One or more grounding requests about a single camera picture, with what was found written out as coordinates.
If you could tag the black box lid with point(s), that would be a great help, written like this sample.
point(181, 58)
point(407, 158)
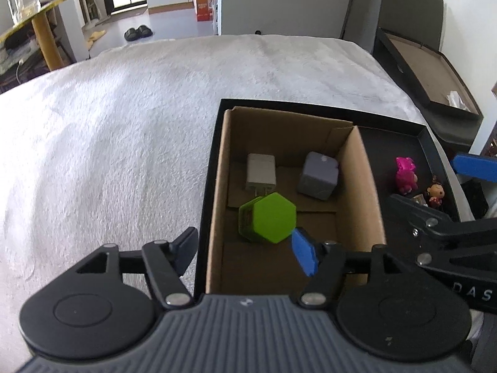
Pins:
point(423, 66)

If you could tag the green hexagonal toy bin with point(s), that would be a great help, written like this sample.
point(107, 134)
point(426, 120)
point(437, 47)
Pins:
point(271, 217)

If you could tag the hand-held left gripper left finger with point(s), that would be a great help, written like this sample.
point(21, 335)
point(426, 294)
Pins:
point(184, 248)

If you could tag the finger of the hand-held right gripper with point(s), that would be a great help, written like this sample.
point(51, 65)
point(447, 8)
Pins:
point(477, 167)
point(442, 229)

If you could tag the crumpled white paper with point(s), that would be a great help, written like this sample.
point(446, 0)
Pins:
point(459, 100)

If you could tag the black tray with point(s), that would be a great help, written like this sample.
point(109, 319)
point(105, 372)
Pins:
point(388, 155)

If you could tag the orange cardboard box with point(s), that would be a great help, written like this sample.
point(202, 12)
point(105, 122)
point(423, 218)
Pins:
point(202, 7)

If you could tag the pink figurine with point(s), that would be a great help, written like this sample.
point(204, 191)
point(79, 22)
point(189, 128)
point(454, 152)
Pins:
point(405, 175)

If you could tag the red dress doll figurine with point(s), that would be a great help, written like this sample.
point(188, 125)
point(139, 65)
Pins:
point(435, 194)

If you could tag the brown cardboard box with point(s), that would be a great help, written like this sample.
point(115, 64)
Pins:
point(361, 202)

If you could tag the dark grey chair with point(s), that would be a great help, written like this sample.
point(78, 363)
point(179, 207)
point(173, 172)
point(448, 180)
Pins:
point(407, 7)

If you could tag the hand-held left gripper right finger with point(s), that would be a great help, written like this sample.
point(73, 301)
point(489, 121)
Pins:
point(305, 254)

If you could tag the white charger plug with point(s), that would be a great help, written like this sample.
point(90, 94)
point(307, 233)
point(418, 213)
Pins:
point(261, 171)

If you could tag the round gold-edged table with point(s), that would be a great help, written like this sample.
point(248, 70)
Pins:
point(48, 42)

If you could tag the yellow cloth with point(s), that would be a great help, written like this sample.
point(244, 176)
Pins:
point(96, 37)

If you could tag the grey cube toy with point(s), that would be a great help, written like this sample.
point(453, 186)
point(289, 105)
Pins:
point(318, 178)

